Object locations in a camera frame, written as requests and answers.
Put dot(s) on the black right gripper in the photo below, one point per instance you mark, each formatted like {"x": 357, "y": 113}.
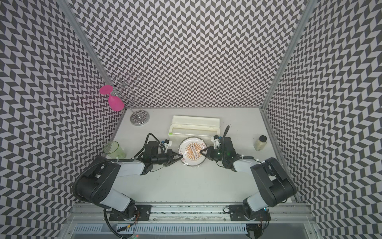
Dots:
{"x": 209, "y": 151}

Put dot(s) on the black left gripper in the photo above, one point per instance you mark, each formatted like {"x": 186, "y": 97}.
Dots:
{"x": 171, "y": 161}

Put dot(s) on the white plate with orange pattern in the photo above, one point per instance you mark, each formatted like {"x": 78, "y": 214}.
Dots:
{"x": 192, "y": 152}

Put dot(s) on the cream plastic wrap dispenser box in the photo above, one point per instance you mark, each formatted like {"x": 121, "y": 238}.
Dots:
{"x": 189, "y": 126}

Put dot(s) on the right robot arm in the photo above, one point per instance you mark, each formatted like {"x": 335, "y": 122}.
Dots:
{"x": 273, "y": 183}

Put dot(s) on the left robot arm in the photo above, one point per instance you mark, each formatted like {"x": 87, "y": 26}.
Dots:
{"x": 95, "y": 184}

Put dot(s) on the glass jar with black lid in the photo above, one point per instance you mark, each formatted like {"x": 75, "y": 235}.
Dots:
{"x": 260, "y": 143}

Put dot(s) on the green transparent cup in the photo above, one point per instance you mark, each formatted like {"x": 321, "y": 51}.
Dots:
{"x": 114, "y": 150}

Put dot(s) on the pink plastic wine glass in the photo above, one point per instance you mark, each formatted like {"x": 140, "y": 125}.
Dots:
{"x": 115, "y": 103}

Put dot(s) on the white vent grille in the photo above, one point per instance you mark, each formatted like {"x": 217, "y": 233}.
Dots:
{"x": 166, "y": 229}

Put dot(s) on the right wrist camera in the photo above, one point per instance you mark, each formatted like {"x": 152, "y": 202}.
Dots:
{"x": 216, "y": 140}

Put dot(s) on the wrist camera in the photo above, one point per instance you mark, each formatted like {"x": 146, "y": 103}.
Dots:
{"x": 166, "y": 143}
{"x": 216, "y": 140}

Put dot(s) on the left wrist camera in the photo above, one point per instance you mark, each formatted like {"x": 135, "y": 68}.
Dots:
{"x": 166, "y": 143}

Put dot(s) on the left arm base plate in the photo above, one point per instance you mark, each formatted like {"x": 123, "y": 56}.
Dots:
{"x": 131, "y": 214}

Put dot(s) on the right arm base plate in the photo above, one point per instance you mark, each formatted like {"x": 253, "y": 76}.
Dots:
{"x": 244, "y": 213}

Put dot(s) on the aluminium front rail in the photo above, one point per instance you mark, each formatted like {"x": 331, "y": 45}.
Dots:
{"x": 219, "y": 213}

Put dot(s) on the right aluminium corner post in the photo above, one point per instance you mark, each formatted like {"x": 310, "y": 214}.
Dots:
{"x": 307, "y": 12}

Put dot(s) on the aluminium corner post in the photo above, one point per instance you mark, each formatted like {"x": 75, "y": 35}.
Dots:
{"x": 72, "y": 20}
{"x": 307, "y": 12}

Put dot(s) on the left aluminium corner post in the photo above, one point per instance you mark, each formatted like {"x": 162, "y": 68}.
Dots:
{"x": 72, "y": 20}

